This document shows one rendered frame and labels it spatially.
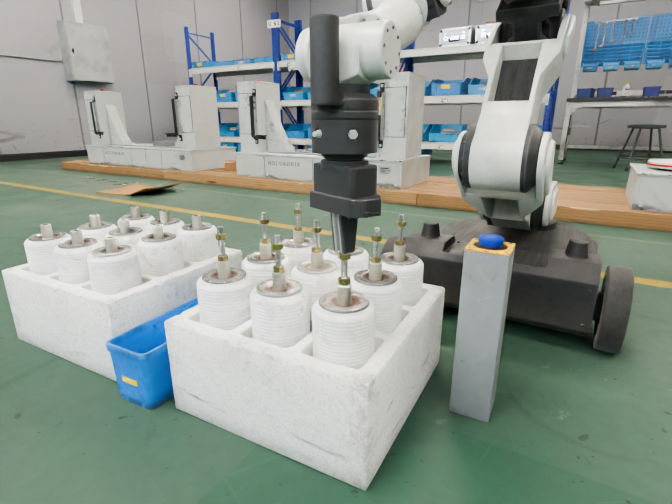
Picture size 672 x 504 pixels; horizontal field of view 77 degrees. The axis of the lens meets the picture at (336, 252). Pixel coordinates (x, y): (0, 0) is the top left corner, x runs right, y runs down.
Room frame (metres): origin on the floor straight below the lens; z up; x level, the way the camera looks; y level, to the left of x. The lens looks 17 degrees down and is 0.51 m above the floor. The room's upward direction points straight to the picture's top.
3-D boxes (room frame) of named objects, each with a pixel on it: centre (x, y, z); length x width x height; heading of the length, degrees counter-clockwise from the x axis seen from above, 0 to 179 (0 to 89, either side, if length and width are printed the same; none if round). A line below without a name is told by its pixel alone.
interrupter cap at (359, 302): (0.58, -0.01, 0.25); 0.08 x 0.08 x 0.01
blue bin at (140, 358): (0.80, 0.31, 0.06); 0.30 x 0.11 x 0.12; 152
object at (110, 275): (0.84, 0.47, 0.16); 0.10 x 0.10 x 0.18
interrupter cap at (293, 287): (0.64, 0.09, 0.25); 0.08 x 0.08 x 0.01
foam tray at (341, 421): (0.74, 0.04, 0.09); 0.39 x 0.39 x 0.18; 62
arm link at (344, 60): (0.56, -0.01, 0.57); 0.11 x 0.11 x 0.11; 62
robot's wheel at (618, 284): (0.88, -0.63, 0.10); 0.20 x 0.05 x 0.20; 149
